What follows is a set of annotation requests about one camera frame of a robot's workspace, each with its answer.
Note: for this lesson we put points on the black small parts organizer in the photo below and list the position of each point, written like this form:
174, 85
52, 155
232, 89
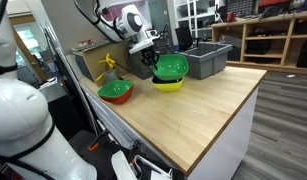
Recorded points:
241, 6

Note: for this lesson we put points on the red white patterned box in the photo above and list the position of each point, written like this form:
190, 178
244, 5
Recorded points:
85, 43

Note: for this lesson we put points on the white tube frame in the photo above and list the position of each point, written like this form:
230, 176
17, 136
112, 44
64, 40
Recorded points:
153, 164

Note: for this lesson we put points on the black storage case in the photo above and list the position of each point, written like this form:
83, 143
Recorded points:
259, 47

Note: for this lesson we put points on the white paper scrap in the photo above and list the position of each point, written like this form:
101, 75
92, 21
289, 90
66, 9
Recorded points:
291, 76

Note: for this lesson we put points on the small red tool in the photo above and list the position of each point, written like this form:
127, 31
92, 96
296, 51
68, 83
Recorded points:
231, 16

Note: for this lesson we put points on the black office chair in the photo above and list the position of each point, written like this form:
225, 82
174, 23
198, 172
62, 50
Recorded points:
184, 38

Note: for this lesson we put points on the green plastic bowl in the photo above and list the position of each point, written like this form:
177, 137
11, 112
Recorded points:
171, 66
109, 90

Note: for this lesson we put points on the grey storage box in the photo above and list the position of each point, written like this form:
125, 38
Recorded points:
231, 46

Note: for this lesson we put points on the red black tool case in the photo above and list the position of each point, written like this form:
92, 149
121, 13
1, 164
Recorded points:
274, 6

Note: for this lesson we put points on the grey side table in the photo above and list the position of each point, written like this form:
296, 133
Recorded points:
53, 90

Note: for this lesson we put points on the yellow bowl with blue inside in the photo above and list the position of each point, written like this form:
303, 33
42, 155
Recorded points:
168, 86

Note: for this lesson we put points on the grey plastic bin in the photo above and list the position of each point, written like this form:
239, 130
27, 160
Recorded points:
206, 60

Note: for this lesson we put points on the wooden shelf unit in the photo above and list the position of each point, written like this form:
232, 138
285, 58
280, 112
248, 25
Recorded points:
287, 43

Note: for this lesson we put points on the white drawer cabinet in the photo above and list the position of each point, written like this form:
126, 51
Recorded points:
226, 150

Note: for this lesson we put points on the white plastic flap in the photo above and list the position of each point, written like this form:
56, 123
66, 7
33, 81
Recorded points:
121, 166

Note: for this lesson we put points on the dark grey fabric basket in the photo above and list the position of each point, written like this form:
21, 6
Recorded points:
136, 68

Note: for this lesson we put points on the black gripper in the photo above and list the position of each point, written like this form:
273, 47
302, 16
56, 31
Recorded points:
148, 53

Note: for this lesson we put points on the white shelving unit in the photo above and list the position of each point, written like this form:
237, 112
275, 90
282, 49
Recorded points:
194, 20

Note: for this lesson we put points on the black leaning panel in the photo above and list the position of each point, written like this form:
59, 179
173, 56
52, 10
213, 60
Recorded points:
69, 100

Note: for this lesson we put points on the red plastic bowl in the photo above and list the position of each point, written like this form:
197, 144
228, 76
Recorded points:
121, 99

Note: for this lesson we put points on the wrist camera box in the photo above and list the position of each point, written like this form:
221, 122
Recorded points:
151, 33

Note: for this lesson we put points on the wooden door frame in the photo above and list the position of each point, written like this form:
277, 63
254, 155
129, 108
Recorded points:
26, 53

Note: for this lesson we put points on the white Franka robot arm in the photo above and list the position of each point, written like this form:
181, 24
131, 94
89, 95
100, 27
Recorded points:
19, 113

